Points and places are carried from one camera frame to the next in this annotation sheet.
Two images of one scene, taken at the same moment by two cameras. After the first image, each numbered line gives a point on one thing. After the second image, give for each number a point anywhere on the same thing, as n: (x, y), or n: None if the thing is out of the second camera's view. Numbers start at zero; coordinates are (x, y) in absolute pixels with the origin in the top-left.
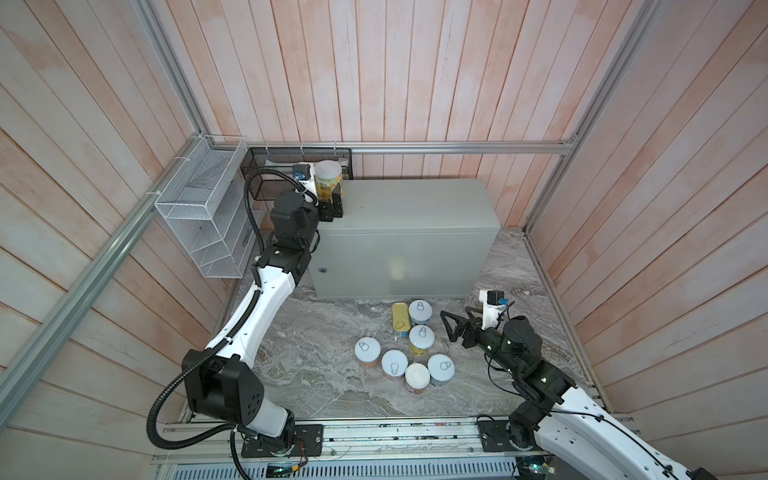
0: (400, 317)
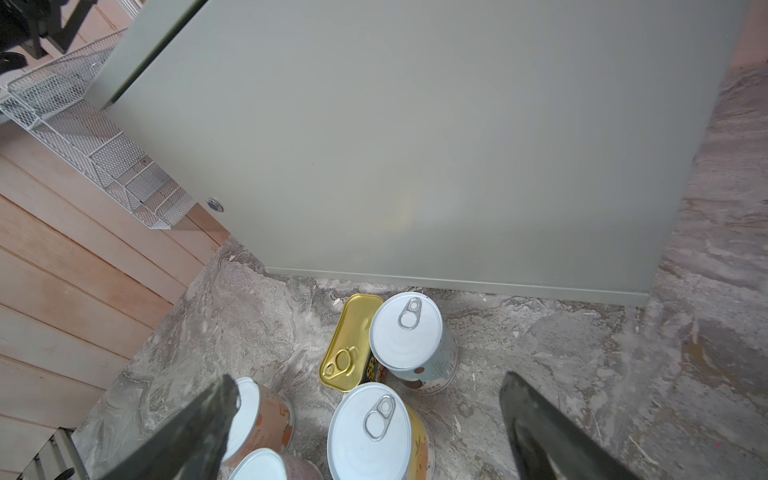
0: (345, 361)
